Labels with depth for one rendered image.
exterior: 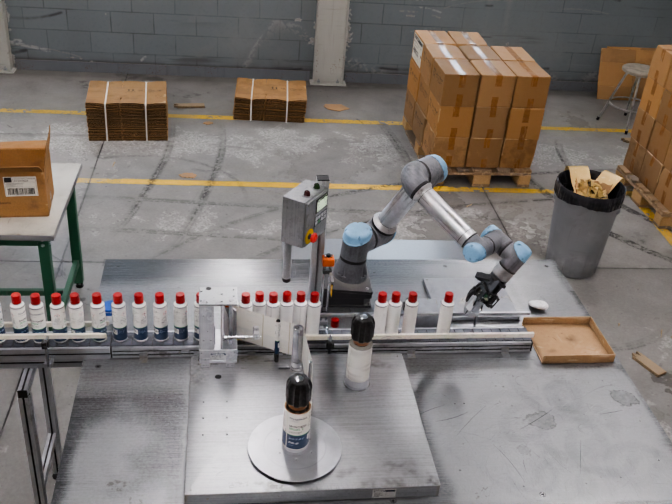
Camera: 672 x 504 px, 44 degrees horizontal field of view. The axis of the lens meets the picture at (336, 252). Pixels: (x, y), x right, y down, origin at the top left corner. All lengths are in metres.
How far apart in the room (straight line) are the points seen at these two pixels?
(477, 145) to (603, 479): 3.93
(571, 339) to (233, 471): 1.57
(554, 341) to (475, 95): 3.14
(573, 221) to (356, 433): 2.93
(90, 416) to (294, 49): 5.89
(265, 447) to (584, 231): 3.20
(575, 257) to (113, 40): 4.95
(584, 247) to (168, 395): 3.24
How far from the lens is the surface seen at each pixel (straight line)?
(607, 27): 9.03
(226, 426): 2.84
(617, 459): 3.08
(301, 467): 2.70
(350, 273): 3.47
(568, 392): 3.28
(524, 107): 6.48
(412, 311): 3.19
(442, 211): 3.11
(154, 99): 6.98
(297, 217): 2.94
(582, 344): 3.55
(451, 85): 6.24
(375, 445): 2.81
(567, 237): 5.49
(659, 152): 6.67
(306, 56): 8.39
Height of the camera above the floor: 2.83
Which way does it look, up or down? 31 degrees down
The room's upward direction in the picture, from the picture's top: 5 degrees clockwise
